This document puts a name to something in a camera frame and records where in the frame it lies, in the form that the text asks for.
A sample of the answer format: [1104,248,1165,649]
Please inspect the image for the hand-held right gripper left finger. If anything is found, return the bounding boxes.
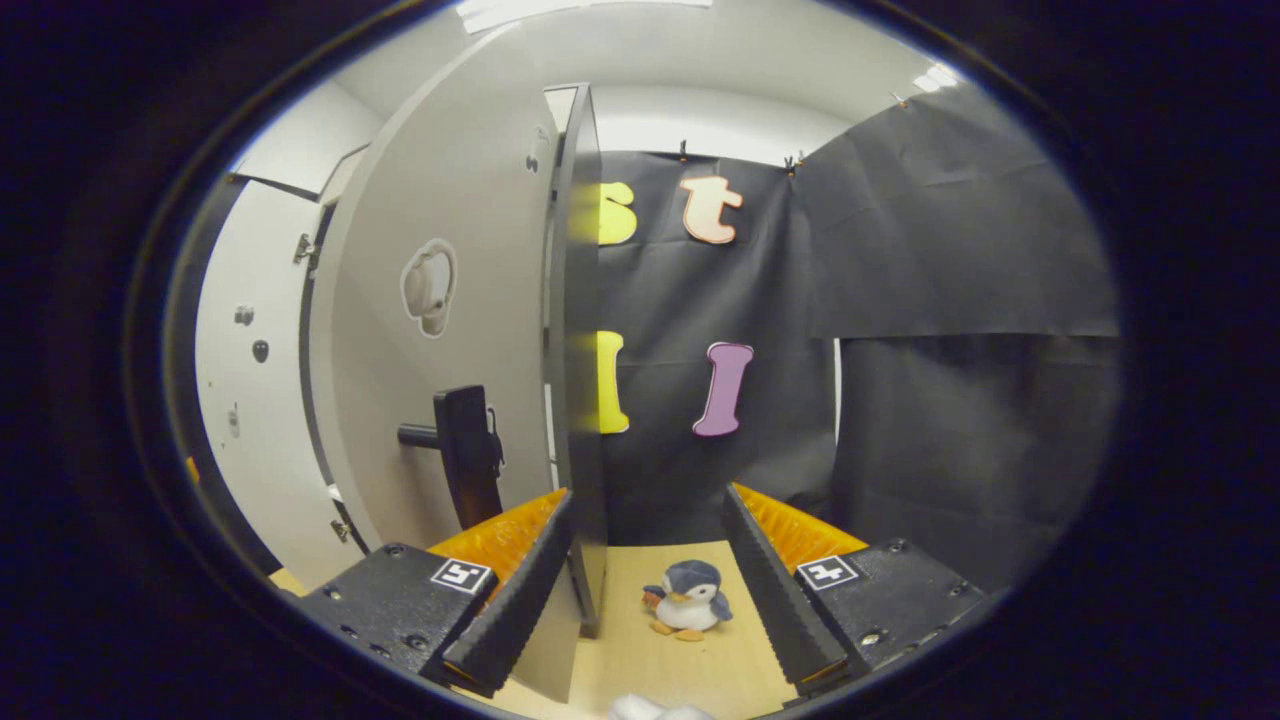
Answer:
[300,488,579,698]

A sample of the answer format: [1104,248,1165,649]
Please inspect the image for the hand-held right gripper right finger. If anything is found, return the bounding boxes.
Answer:
[722,483,986,696]

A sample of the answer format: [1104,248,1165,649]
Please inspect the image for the white and grey cabinet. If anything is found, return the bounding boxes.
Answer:
[295,83,608,638]

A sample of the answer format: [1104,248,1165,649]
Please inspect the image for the white cabinet door cat sticker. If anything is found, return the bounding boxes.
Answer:
[308,25,586,704]

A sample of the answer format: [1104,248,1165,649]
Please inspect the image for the penguin plush toy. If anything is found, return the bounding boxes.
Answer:
[642,560,734,642]

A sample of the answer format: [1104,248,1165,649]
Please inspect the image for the black backdrop cloth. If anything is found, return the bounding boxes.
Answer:
[598,150,841,549]
[795,85,1121,591]

